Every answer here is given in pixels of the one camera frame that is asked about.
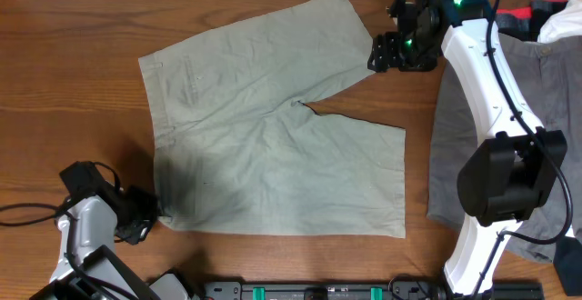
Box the light khaki green shorts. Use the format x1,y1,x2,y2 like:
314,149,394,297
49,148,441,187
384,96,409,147
139,0,406,238

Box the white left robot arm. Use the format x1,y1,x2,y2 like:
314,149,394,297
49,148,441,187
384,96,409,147
32,161,195,299

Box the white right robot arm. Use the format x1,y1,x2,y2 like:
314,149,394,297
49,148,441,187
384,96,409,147
367,0,567,299

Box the black and red garment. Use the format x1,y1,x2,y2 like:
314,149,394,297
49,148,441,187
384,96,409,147
496,0,567,41

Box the dark grey shorts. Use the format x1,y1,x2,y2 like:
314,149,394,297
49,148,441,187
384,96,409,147
427,35,581,237

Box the white garment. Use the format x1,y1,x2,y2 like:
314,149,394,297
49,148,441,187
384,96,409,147
537,0,582,44

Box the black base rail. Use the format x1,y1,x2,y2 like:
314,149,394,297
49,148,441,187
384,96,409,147
202,280,546,300

